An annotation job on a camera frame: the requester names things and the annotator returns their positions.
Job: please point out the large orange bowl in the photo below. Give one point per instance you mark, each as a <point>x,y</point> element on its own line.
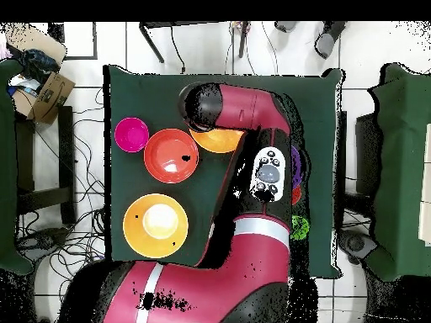
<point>219,141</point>
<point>134,228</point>

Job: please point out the red-orange bowl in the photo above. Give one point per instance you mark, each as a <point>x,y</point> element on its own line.
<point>165,151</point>

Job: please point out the purple bowl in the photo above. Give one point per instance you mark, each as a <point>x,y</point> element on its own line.
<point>296,166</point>

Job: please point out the pink bowl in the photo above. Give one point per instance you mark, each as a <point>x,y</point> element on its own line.
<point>131,134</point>

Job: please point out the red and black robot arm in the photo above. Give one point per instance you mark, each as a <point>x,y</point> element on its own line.
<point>219,276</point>

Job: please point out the orange cup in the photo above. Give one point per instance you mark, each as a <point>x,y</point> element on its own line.
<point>295,195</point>

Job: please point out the green cup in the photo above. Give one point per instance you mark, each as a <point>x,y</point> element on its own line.
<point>299,228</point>

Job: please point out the dark green tablecloth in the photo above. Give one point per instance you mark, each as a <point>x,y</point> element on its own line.
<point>151,94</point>

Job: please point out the black metal stand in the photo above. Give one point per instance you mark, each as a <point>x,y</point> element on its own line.
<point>151,42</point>

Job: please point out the person's foot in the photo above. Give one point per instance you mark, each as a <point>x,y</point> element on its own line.
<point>285,26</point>
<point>328,40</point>

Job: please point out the brown cardboard box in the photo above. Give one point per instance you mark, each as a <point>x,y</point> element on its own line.
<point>50,101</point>

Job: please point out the green cloth side table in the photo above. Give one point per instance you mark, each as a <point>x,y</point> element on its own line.
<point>6,168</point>
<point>400,168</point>

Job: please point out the beige cardboard sheet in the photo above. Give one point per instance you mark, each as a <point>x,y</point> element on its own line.
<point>37,38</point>

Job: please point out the black stool frame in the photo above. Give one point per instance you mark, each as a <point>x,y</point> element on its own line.
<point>65,161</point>

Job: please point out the black pedestal leg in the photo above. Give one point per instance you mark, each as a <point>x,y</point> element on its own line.
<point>357,245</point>
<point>42,242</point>

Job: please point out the black rectangular frame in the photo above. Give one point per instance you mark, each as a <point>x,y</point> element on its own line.
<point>95,40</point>

